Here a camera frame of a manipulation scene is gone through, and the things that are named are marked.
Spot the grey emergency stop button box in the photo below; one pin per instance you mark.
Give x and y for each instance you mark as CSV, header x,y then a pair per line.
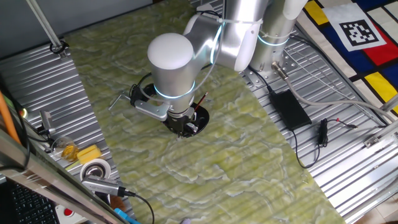
x,y
66,214

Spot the white fiducial marker sheet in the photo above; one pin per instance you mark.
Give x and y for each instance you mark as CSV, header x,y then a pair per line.
x,y
354,26

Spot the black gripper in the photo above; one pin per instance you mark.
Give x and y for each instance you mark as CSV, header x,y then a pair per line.
x,y
178,122

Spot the glass beaker with yellow liquid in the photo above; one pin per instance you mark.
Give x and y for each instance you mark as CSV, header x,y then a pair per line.
x,y
70,152

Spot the aluminium frame pole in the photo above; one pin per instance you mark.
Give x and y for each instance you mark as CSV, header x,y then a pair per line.
x,y
46,28

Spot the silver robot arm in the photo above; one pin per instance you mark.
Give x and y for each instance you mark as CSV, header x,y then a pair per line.
x,y
174,65

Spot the black keyboard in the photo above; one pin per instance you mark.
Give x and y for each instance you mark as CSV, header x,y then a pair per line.
x,y
28,205

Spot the red pencil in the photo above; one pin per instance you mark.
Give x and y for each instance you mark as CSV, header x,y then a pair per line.
x,y
201,101

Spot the green marble pattern mat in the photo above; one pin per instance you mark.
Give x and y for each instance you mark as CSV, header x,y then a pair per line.
x,y
186,174

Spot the yellow sponge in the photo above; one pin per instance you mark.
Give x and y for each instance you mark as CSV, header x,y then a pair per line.
x,y
89,154

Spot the colourful block pattern board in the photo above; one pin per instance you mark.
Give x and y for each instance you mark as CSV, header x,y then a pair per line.
x,y
373,62

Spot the aluminium profile rail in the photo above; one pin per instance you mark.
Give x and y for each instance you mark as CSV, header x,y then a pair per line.
x,y
384,132

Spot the orange tube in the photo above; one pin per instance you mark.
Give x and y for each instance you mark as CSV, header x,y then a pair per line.
x,y
7,118

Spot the black metal C-clamp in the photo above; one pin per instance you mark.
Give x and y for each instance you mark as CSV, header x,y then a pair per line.
x,y
203,119

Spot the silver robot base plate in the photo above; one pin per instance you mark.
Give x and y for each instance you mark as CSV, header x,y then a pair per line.
x,y
287,63

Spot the black power adapter brick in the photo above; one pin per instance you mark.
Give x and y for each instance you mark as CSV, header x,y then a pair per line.
x,y
289,110

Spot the aluminium frame bar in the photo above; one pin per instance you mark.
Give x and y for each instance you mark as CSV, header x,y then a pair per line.
x,y
46,174

